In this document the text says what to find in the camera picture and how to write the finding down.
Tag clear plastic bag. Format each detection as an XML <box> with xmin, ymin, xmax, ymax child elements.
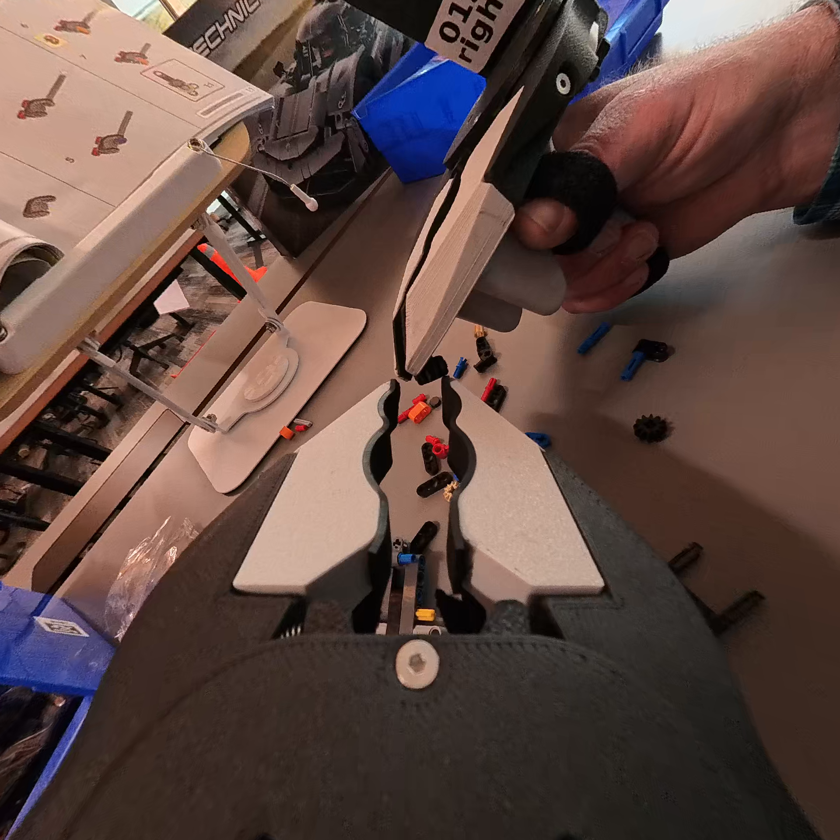
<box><xmin>104</xmin><ymin>515</ymin><xmax>201</xmax><ymax>643</ymax></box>

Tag open instruction booklet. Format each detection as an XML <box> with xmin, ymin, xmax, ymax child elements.
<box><xmin>0</xmin><ymin>0</ymin><xmax>275</xmax><ymax>309</ymax></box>

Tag person's right hand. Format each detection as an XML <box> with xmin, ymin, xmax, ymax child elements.
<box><xmin>512</xmin><ymin>3</ymin><xmax>820</xmax><ymax>316</ymax></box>

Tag blue bin with square tag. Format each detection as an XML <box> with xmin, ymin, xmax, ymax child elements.
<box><xmin>0</xmin><ymin>581</ymin><xmax>118</xmax><ymax>840</ymax></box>

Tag multicoloured lego vehicle chassis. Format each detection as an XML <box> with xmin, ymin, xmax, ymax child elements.
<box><xmin>377</xmin><ymin>535</ymin><xmax>460</xmax><ymax>636</ymax></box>

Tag white book stand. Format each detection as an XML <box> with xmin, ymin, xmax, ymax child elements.
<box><xmin>0</xmin><ymin>128</ymin><xmax>368</xmax><ymax>494</ymax></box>

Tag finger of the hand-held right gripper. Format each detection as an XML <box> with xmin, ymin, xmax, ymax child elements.
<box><xmin>392</xmin><ymin>174</ymin><xmax>458</xmax><ymax>381</ymax></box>
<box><xmin>404</xmin><ymin>87</ymin><xmax>525</xmax><ymax>377</ymax></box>

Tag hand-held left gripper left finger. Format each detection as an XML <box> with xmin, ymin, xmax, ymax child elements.
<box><xmin>231</xmin><ymin>379</ymin><xmax>401</xmax><ymax>634</ymax></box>

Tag blue plastic bin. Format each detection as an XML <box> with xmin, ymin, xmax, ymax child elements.
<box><xmin>351</xmin><ymin>0</ymin><xmax>670</xmax><ymax>185</ymax></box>

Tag orange object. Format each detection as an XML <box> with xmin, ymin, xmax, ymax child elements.
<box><xmin>196</xmin><ymin>241</ymin><xmax>269</xmax><ymax>284</ymax></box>

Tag black U-shaped lego bracket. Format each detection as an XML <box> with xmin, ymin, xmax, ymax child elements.
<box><xmin>668</xmin><ymin>541</ymin><xmax>767</xmax><ymax>634</ymax></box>

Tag black metal chair frames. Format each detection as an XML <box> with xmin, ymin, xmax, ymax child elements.
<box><xmin>0</xmin><ymin>367</ymin><xmax>198</xmax><ymax>572</ymax></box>

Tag dark lego box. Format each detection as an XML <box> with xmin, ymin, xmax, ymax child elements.
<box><xmin>164</xmin><ymin>0</ymin><xmax>421</xmax><ymax>258</ymax></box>

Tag black lego connector with blue pin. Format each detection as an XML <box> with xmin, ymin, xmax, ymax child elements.
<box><xmin>620</xmin><ymin>338</ymin><xmax>673</xmax><ymax>382</ymax></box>

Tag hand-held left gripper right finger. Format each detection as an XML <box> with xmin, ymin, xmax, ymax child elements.
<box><xmin>434</xmin><ymin>376</ymin><xmax>607</xmax><ymax>635</ymax></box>

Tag thin wire with white tip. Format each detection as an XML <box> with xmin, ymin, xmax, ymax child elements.
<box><xmin>187</xmin><ymin>138</ymin><xmax>320</xmax><ymax>213</ymax></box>

